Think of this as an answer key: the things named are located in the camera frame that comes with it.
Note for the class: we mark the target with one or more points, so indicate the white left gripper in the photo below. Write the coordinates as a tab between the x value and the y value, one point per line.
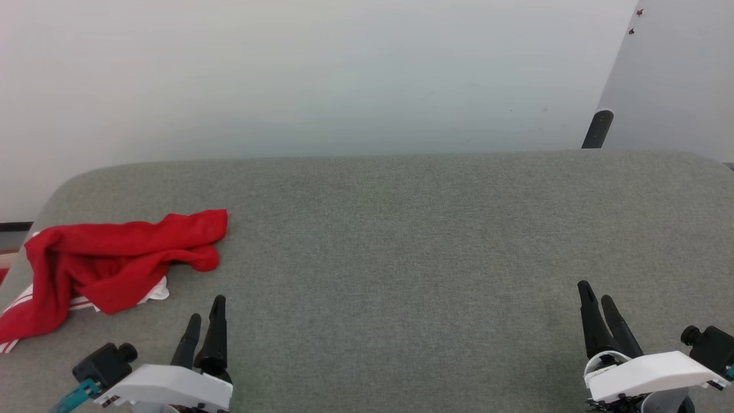
172	387

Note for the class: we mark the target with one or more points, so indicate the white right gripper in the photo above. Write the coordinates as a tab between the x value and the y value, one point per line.
654	373

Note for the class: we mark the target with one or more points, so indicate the red white basketball jersey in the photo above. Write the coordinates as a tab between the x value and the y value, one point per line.
109	261

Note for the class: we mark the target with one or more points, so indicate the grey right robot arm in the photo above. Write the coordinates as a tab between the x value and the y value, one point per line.
665	402

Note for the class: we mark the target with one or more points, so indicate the grey fabric sofa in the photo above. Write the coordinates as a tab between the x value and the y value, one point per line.
401	258

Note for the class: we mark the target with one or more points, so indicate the black framed panel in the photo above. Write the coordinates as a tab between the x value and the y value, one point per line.
14	227

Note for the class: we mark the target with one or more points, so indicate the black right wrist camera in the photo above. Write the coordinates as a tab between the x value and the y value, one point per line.
714	347

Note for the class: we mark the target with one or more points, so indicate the dark grey round post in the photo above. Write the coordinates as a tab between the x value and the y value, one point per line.
598	129

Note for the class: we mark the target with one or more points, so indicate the light grey wall panel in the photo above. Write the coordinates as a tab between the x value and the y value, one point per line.
676	74

